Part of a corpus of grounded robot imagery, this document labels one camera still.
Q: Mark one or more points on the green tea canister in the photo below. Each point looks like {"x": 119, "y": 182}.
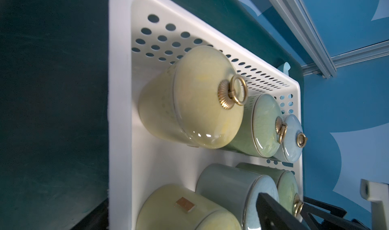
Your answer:
{"x": 262, "y": 130}
{"x": 289, "y": 195}

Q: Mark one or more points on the blue tea canister front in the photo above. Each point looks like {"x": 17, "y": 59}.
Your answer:
{"x": 237, "y": 191}

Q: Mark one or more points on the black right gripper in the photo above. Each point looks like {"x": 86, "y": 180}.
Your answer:
{"x": 326, "y": 221}

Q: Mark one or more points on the yellow tea canister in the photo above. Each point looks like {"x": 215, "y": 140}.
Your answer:
{"x": 175, "y": 207}
{"x": 198, "y": 101}

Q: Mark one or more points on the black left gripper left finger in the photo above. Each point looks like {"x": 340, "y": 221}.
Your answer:
{"x": 98, "y": 219}

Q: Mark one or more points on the yellow tea canister back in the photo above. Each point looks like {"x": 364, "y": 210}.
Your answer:
{"x": 198, "y": 101}

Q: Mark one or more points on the yellow tea canister front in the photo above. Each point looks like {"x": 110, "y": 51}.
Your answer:
{"x": 175, "y": 207}

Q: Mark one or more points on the white perforated plastic basket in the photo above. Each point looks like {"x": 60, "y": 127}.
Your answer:
{"x": 145, "y": 38}

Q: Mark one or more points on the aluminium back frame bar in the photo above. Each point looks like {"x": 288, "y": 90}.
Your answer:
{"x": 352, "y": 58}

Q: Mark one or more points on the right aluminium frame post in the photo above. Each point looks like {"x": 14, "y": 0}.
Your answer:
{"x": 298, "y": 20}

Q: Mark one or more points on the light blue dustpan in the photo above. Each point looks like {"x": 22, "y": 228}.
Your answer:
{"x": 285, "y": 68}

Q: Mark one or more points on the grey-blue tea canister back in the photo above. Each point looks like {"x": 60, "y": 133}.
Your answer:
{"x": 295, "y": 140}

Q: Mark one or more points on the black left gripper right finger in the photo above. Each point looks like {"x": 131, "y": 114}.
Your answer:
{"x": 273, "y": 216}

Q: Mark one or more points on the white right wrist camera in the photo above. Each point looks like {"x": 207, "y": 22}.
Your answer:
{"x": 378, "y": 195}

